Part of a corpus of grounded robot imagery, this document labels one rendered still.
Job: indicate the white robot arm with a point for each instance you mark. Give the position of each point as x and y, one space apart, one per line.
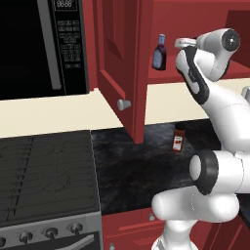
224 130

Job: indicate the red base cabinet door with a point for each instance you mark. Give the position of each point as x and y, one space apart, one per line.
133 242

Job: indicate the grey cabinet door knob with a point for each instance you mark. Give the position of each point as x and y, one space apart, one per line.
123 104

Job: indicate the grey stove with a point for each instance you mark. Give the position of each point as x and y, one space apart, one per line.
45 182

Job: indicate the dark purple sauce bottle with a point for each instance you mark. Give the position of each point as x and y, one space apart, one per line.
159 56

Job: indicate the grey base cabinet knob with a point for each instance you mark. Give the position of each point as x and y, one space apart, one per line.
111 246

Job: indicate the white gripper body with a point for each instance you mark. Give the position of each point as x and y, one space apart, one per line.
185 42

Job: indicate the black microwave oven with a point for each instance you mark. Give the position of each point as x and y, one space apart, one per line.
29 49

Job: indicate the red spice shaker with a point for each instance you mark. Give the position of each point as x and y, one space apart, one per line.
178 138

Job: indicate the red wall cabinet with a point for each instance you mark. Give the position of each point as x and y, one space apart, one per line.
201 16

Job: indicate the grey stove knob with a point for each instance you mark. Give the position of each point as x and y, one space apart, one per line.
2 241
75 228
51 232
25 236

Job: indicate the red drawer front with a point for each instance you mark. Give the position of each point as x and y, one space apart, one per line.
130 221

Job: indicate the grey drawer knob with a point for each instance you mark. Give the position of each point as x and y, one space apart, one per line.
151 216

